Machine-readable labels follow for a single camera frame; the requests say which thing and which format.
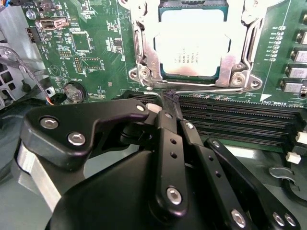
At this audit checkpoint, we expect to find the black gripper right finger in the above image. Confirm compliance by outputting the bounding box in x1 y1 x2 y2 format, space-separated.
171 92 302 230

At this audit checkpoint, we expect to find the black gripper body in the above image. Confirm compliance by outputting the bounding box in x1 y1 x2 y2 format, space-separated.
49 149 227 230

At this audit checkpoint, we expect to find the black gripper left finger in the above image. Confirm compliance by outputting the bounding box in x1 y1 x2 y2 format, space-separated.
14 90 190 218

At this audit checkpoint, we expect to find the metal locking lever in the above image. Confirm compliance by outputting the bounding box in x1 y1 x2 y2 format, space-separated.
141 80 248 94

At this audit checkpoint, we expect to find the silver CPU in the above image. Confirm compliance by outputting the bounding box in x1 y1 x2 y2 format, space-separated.
153 4 232 79

